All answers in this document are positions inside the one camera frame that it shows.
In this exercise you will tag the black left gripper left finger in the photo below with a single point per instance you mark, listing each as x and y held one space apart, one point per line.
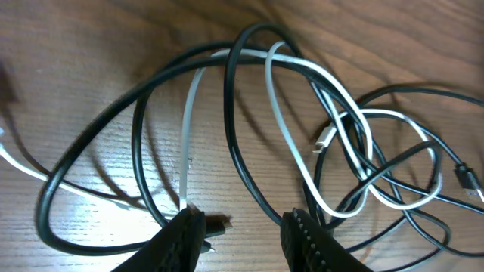
174 248

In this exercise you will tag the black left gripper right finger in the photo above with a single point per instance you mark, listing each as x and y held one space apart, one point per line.
307 246

